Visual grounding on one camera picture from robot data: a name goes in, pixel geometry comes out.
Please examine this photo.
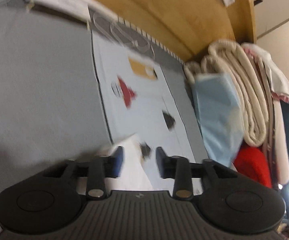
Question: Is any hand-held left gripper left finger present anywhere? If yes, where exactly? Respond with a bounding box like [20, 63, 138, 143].
[43, 146, 124, 201]

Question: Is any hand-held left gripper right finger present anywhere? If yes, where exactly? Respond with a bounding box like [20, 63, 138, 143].
[155, 146, 237, 201]

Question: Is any white small garment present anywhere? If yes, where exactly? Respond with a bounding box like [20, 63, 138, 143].
[96, 133, 155, 191]

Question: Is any printed light blue blanket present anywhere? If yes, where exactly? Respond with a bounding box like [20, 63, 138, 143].
[91, 30, 203, 196]

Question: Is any light blue cloth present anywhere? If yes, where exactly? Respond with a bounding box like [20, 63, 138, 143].
[193, 74, 245, 167]

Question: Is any red folded blanket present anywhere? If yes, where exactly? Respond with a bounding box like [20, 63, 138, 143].
[233, 145, 273, 189]

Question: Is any grey bed sheet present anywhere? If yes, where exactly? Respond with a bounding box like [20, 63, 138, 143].
[0, 0, 210, 240]

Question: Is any cream folded blanket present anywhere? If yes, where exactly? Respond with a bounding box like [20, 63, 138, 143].
[183, 39, 272, 147]

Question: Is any dark patterned cloth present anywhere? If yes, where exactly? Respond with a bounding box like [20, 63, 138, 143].
[269, 100, 281, 188]

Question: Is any grey patterned mattress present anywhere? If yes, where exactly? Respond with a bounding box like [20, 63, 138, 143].
[88, 5, 185, 68]

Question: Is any pink patterned cloth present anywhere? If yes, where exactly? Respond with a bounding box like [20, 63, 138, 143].
[272, 91, 289, 103]

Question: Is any white folded cloth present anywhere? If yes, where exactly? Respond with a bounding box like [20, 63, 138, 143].
[242, 42, 289, 185]

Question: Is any wooden headboard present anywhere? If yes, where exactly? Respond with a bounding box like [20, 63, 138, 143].
[74, 0, 257, 61]

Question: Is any white pillow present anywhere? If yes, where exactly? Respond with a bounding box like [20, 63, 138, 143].
[24, 0, 92, 23]

